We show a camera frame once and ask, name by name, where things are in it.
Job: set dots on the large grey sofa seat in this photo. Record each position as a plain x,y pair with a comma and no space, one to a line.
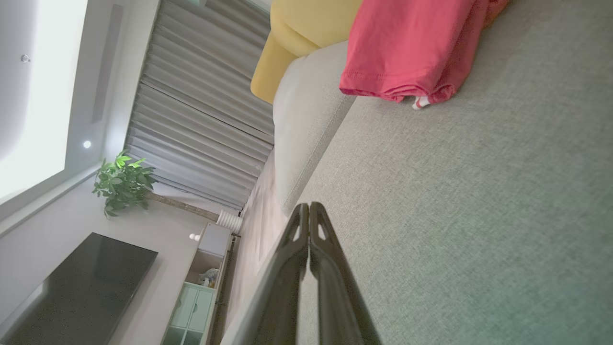
455,215

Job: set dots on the green potted plant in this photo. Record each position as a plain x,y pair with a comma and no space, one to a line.
122,182

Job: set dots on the white television cabinet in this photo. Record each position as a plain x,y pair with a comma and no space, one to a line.
196,306

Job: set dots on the white ribbed plant pot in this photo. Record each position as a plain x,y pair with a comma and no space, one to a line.
230,222

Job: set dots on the yellow armchair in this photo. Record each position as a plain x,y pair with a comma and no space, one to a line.
297,28

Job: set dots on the small toy figure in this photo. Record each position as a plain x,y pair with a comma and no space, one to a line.
209,278

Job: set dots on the red basketball shorts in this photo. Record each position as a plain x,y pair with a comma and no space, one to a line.
495,9

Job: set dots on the grey pleated curtain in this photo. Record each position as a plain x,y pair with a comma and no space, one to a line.
201,120

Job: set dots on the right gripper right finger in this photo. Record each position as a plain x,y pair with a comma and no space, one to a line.
340,297

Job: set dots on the red basketball jersey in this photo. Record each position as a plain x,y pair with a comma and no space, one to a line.
407,43

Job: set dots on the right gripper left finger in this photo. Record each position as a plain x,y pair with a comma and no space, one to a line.
278,287

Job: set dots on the black flat television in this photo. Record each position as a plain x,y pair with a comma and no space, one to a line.
81,292

